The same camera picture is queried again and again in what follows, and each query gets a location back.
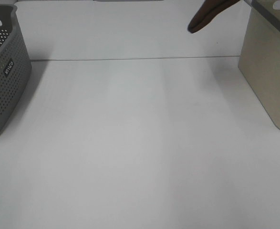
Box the grey perforated plastic basket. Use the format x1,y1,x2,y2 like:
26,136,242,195
0,4,32,132

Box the brown towel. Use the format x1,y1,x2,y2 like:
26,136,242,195
187,0,239,33

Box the beige plastic basket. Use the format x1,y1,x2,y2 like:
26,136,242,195
238,0,280,130

